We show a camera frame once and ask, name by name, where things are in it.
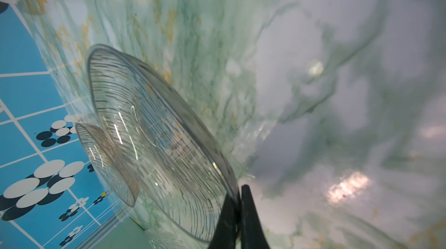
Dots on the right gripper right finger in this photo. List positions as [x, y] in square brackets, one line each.
[252, 236]

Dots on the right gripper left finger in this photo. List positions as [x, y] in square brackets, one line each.
[226, 232]

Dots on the clear glass plate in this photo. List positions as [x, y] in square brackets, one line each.
[161, 140]
[106, 160]

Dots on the light green plastic bin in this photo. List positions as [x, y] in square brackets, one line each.
[127, 235]

